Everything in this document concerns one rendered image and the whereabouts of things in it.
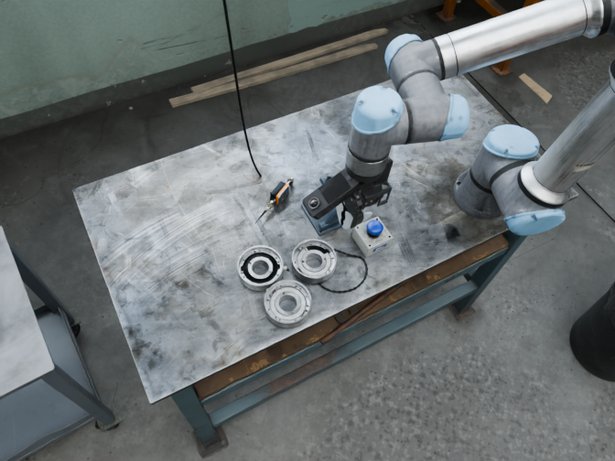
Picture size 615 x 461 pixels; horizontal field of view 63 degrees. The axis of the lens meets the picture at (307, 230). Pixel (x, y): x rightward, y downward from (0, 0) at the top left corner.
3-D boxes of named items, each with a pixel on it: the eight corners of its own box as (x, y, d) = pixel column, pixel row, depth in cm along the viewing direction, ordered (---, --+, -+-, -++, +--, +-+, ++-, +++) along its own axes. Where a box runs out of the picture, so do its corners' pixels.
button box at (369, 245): (366, 258, 123) (369, 248, 119) (350, 236, 126) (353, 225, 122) (393, 245, 125) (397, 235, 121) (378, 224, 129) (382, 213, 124)
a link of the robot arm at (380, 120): (415, 114, 78) (361, 120, 77) (400, 161, 87) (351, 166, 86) (401, 80, 82) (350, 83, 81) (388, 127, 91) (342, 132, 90)
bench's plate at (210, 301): (152, 406, 104) (149, 403, 102) (74, 194, 131) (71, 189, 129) (576, 198, 139) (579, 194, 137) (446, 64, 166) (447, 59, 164)
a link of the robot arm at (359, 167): (361, 169, 86) (338, 136, 89) (358, 186, 90) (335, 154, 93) (398, 155, 88) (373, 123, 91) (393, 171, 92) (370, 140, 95)
